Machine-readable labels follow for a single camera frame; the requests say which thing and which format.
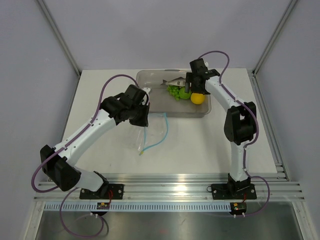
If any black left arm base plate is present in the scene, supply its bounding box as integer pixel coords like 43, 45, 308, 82
79, 183, 125, 200

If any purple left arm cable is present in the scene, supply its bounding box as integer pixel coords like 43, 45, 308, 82
30, 74, 141, 237

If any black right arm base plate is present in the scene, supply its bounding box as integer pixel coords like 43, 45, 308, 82
207, 183, 258, 200

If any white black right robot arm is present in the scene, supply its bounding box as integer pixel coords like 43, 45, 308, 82
185, 58, 258, 200

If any aluminium mounting rail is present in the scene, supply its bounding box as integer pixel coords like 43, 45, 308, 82
33, 173, 305, 202

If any right small circuit board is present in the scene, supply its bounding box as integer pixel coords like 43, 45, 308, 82
231, 202, 247, 215

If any yellow toy lemon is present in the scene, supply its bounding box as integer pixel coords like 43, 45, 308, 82
190, 92, 206, 105

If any right aluminium frame post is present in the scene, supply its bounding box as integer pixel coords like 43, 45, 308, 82
252, 0, 300, 77

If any clear grey plastic tray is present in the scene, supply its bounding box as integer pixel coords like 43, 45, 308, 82
136, 69, 211, 118

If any grey toy fish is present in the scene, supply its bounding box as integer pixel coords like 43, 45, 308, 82
160, 77, 186, 88

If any white slotted cable duct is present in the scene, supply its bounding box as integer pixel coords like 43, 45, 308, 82
44, 201, 231, 213

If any left small circuit board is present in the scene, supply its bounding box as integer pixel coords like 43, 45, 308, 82
97, 202, 110, 210

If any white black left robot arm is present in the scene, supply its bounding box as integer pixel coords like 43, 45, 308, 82
40, 84, 150, 199

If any aluminium frame post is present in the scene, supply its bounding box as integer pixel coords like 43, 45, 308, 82
252, 0, 300, 77
35, 0, 82, 78

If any left aluminium frame post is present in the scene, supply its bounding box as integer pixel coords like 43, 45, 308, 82
35, 0, 82, 78

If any green toy grapes bunch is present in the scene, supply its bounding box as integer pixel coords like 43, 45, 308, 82
167, 85, 180, 101

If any clear zip top bag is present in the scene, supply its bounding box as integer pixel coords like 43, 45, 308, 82
136, 112, 169, 156

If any small circuit board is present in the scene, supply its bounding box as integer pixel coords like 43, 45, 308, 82
97, 202, 110, 210
231, 202, 247, 215

